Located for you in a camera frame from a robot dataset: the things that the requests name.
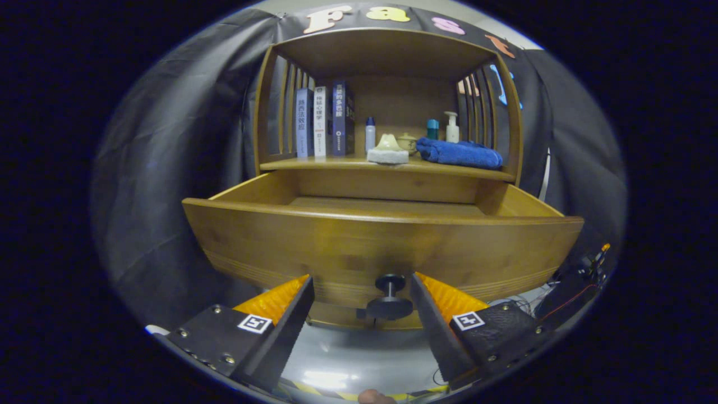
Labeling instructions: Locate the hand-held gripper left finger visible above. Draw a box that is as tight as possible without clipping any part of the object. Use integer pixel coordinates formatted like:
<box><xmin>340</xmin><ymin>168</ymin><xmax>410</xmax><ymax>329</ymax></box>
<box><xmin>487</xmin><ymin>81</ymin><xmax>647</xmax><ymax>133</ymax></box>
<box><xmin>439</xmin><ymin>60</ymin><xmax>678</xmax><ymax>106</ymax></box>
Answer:
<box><xmin>153</xmin><ymin>274</ymin><xmax>316</xmax><ymax>393</ymax></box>

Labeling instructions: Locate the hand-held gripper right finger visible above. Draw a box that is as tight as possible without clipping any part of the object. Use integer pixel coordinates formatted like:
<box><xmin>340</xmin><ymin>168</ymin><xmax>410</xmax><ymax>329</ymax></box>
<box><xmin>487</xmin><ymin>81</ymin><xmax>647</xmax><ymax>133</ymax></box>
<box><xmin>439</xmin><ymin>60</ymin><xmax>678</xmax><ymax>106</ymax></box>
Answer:
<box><xmin>408</xmin><ymin>272</ymin><xmax>556</xmax><ymax>392</ymax></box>

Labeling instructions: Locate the wooden drawer with black knob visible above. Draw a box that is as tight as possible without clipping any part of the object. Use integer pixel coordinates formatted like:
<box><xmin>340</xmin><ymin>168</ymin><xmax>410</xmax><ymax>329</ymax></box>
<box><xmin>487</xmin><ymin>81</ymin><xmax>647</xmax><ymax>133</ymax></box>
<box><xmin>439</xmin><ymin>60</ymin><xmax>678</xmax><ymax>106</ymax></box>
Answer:
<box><xmin>181</xmin><ymin>170</ymin><xmax>585</xmax><ymax>330</ymax></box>

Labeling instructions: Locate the cream ridged object white base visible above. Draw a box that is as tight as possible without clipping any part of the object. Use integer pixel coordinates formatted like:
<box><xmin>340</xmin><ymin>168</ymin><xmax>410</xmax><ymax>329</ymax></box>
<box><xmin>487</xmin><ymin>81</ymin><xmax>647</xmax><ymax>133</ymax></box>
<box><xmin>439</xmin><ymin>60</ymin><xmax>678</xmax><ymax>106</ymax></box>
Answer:
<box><xmin>367</xmin><ymin>134</ymin><xmax>410</xmax><ymax>166</ymax></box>

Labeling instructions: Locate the wooden countertop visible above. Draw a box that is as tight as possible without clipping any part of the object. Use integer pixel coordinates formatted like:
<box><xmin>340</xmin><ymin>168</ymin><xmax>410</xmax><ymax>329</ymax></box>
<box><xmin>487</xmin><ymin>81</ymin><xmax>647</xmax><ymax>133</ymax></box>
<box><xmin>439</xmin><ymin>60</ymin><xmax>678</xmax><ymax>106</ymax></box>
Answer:
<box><xmin>259</xmin><ymin>147</ymin><xmax>517</xmax><ymax>182</ymax></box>

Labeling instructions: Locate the wooden cabinet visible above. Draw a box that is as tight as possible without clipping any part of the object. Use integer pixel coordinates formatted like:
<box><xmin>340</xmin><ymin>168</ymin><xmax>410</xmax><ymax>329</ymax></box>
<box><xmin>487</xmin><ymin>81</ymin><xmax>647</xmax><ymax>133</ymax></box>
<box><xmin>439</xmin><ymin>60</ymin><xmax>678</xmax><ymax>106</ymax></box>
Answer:
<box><xmin>252</xmin><ymin>28</ymin><xmax>526</xmax><ymax>187</ymax></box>

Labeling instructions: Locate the black equipment with orange clip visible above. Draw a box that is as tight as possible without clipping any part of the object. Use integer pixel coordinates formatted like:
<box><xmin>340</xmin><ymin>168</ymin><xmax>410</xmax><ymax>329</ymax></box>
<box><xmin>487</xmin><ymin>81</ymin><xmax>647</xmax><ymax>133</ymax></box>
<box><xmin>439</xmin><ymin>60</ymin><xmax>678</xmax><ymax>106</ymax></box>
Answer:
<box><xmin>553</xmin><ymin>242</ymin><xmax>613</xmax><ymax>327</ymax></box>

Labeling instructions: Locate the folded blue towel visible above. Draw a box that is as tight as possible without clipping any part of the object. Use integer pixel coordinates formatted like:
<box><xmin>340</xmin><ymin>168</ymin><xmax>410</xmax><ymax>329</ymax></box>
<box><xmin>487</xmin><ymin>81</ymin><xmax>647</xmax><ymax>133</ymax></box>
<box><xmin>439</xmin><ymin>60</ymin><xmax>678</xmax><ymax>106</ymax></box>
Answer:
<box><xmin>416</xmin><ymin>137</ymin><xmax>504</xmax><ymax>171</ymax></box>

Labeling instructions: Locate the light blue book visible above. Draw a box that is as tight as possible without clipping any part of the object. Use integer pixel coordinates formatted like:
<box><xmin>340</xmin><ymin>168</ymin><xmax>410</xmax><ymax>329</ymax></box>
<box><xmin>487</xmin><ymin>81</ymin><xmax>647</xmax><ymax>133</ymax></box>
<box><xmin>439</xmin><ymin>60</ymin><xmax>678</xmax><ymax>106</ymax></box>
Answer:
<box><xmin>296</xmin><ymin>88</ymin><xmax>315</xmax><ymax>158</ymax></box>

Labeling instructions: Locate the black backdrop cloth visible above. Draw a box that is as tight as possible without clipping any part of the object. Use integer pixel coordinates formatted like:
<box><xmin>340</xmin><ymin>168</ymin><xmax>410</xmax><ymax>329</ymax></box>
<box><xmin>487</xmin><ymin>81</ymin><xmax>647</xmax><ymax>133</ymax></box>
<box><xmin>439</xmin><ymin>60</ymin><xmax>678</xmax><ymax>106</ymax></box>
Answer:
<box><xmin>90</xmin><ymin>3</ymin><xmax>629</xmax><ymax>332</ymax></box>

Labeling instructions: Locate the white book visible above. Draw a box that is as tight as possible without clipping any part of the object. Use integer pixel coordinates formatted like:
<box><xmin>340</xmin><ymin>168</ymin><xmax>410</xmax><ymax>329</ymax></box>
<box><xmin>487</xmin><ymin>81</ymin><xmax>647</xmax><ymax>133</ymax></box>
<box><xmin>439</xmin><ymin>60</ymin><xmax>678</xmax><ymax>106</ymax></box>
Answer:
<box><xmin>314</xmin><ymin>86</ymin><xmax>332</xmax><ymax>158</ymax></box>

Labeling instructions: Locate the dark blue book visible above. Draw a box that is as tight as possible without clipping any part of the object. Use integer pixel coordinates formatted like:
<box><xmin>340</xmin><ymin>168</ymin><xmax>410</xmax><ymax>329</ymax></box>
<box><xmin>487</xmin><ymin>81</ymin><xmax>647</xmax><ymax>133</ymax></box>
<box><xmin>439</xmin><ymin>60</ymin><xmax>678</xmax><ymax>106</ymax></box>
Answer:
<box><xmin>332</xmin><ymin>81</ymin><xmax>356</xmax><ymax>157</ymax></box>

